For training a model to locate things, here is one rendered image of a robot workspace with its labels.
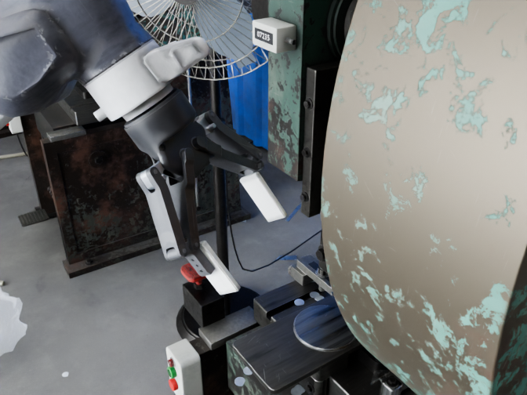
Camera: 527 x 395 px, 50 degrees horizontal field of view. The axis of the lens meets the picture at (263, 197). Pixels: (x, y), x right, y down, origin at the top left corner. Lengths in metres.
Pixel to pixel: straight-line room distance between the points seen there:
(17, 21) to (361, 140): 0.34
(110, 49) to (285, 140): 0.50
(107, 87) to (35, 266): 2.19
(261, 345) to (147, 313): 1.31
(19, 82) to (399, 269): 0.39
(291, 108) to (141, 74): 0.44
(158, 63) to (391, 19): 0.27
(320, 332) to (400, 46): 0.78
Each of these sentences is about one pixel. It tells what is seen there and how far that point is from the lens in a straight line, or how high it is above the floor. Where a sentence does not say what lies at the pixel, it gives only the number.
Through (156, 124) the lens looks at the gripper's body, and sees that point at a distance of 0.59.
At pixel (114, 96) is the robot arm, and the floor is 1.35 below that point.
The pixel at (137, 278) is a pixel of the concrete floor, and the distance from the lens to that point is 2.53.
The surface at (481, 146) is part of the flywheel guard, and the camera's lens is 0.36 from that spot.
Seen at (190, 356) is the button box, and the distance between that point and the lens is 1.28.
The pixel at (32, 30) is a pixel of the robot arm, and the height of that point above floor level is 1.42.
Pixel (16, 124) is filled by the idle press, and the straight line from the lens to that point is 2.81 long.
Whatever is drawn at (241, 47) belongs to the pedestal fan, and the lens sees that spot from 1.61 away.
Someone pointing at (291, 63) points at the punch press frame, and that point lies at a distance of 0.95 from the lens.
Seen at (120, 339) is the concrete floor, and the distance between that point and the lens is 2.27.
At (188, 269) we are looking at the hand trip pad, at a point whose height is 0.76.
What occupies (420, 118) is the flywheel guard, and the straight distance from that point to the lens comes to 0.38.
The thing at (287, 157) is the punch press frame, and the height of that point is 1.09.
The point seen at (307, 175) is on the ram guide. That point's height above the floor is 1.07.
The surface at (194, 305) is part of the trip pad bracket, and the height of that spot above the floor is 0.68.
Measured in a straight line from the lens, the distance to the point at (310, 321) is 1.12.
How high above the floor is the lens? 1.55
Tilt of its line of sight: 31 degrees down
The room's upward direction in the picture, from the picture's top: straight up
